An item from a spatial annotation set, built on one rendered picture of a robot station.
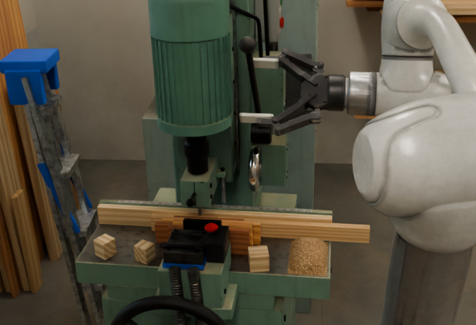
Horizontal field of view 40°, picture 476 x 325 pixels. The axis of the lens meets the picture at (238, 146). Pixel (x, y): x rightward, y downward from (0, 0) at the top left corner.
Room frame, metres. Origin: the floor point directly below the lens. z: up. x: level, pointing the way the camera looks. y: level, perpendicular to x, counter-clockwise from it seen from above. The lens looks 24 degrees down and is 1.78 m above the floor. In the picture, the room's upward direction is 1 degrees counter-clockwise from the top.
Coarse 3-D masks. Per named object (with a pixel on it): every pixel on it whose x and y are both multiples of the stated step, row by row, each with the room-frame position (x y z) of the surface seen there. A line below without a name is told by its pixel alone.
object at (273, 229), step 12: (156, 216) 1.44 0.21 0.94; (168, 216) 1.44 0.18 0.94; (192, 216) 1.44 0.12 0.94; (264, 228) 1.39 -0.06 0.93; (276, 228) 1.39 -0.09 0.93; (288, 228) 1.38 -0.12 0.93; (300, 228) 1.38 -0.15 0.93; (312, 228) 1.37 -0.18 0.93; (324, 228) 1.37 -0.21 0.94; (336, 228) 1.37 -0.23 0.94; (348, 228) 1.36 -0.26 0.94; (360, 228) 1.36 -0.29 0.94; (324, 240) 1.37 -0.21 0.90; (336, 240) 1.37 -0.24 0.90; (348, 240) 1.36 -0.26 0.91; (360, 240) 1.36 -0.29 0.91
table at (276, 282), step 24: (120, 240) 1.40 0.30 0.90; (264, 240) 1.38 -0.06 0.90; (288, 240) 1.38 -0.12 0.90; (96, 264) 1.30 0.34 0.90; (120, 264) 1.29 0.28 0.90; (144, 264) 1.29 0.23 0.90; (240, 264) 1.28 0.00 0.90; (240, 288) 1.25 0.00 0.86; (264, 288) 1.24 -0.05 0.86; (288, 288) 1.23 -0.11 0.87; (312, 288) 1.22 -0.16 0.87; (168, 312) 1.17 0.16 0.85; (216, 312) 1.16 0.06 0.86
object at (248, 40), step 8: (240, 40) 1.31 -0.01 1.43; (248, 40) 1.30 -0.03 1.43; (240, 48) 1.30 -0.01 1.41; (248, 48) 1.29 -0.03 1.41; (248, 56) 1.32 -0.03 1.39; (248, 64) 1.34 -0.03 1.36; (256, 88) 1.40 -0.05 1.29; (256, 96) 1.42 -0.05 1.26; (256, 104) 1.44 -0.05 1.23; (256, 112) 1.47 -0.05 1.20; (256, 128) 1.52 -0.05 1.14; (264, 128) 1.52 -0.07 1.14; (256, 136) 1.52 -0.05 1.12; (264, 136) 1.51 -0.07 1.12
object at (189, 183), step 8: (208, 160) 1.49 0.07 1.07; (216, 160) 1.49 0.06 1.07; (208, 168) 1.45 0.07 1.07; (216, 168) 1.48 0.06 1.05; (184, 176) 1.40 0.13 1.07; (192, 176) 1.40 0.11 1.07; (200, 176) 1.40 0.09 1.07; (208, 176) 1.40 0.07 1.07; (216, 176) 1.47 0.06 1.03; (184, 184) 1.38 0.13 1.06; (192, 184) 1.38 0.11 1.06; (200, 184) 1.37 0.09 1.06; (208, 184) 1.37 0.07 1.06; (216, 184) 1.47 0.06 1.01; (184, 192) 1.38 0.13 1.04; (192, 192) 1.38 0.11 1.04; (200, 192) 1.37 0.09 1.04; (208, 192) 1.37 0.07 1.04; (184, 200) 1.38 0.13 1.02; (200, 200) 1.38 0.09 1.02; (208, 200) 1.37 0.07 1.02
